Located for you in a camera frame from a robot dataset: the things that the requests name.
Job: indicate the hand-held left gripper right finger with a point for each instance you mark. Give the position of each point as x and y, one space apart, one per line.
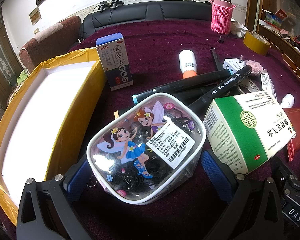
213 172

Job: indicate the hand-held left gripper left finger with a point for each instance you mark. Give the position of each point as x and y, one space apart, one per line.
75 180

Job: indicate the green and white medicine box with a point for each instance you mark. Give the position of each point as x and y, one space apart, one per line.
252 135

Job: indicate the red foil packet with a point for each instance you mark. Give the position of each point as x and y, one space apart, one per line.
298 127

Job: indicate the clear fairy print pouch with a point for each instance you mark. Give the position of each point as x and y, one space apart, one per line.
140 142

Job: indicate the yellow cardboard box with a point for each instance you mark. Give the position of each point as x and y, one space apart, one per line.
85 105

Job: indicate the plain black marker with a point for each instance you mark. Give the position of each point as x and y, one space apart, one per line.
190 95

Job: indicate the black marker with white print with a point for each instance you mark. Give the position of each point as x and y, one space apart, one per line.
222 87

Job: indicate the black marker with teal end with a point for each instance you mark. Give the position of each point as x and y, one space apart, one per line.
177 85

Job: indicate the small white tube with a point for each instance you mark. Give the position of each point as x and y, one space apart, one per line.
288 100

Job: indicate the white barcode packet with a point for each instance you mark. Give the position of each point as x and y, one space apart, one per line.
267 83

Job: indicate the white USB charger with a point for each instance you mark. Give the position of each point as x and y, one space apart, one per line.
231 66

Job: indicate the white bottle with orange cap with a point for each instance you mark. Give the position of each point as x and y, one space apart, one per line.
187 62

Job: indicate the slim black pen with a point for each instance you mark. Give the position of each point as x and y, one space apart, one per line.
216 58

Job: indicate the green cloth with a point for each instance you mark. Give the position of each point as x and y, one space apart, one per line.
22 77

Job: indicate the yellow tape roll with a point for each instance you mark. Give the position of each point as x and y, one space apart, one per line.
256 43

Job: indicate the maroon tablecloth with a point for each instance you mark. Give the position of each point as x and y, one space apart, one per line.
165 42

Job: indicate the brown armchair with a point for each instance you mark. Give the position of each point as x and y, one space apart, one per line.
50 42

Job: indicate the wooden side cabinet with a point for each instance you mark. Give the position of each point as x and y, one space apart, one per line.
285 47

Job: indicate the white glove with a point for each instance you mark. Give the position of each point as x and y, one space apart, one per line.
238 30

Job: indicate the wooden glass-panel doors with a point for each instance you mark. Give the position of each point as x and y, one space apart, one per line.
0 55

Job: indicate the thermos in pink knitted sleeve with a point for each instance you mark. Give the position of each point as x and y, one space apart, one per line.
221 15

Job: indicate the open printed carton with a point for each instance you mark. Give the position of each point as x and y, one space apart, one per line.
275 18

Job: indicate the black leather sofa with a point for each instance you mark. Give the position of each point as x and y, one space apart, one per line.
165 11

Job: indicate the black tracker device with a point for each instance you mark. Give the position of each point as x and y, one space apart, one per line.
103 6
116 2

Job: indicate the wall socket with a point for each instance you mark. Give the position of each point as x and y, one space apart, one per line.
36 31

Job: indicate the gold wall plaque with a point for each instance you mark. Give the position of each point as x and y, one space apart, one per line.
35 15

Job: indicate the wooden door frame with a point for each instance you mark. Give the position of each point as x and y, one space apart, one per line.
253 5

